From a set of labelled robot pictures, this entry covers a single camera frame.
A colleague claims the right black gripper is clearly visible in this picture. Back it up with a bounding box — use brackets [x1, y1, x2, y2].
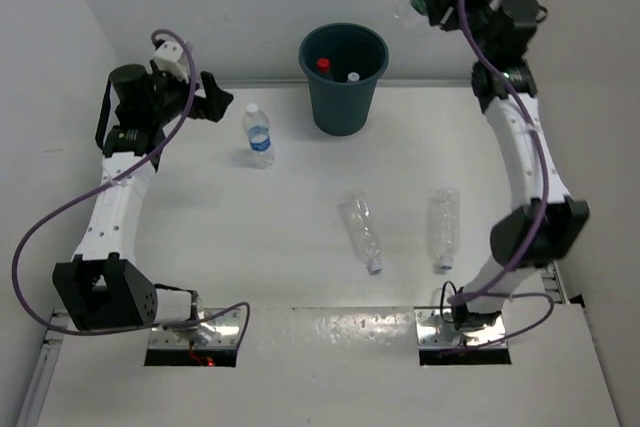
[426, 0, 500, 61]

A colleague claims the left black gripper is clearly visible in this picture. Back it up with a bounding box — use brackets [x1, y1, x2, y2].
[145, 64, 231, 126]

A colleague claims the tall water bottle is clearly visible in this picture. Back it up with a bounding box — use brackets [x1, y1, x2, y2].
[242, 103, 275, 168]

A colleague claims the red cap bottle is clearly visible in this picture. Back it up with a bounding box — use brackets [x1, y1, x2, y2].
[315, 57, 334, 81]

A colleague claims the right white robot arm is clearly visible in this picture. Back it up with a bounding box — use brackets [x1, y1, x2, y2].
[419, 0, 590, 329]

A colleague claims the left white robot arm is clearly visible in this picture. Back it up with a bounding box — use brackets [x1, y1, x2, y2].
[52, 64, 191, 333]

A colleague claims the dark teal plastic bin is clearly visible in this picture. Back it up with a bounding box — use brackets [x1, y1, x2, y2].
[298, 23, 389, 137]

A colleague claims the crushed clear bottle lying centre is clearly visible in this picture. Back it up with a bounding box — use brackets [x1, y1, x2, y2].
[338, 189, 383, 275]

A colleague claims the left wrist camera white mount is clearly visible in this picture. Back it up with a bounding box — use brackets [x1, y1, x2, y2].
[152, 40, 190, 83]

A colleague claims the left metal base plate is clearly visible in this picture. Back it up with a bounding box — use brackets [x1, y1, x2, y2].
[147, 308, 245, 351]

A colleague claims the metal base plate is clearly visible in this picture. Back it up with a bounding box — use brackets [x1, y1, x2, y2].
[414, 307, 506, 351]
[147, 308, 245, 351]

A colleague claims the left aluminium rail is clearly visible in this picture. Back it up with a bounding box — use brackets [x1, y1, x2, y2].
[16, 329, 64, 427]

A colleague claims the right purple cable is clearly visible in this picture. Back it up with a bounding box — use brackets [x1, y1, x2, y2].
[442, 0, 556, 353]

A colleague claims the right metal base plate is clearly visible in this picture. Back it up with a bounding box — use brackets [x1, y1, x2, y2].
[414, 307, 506, 351]

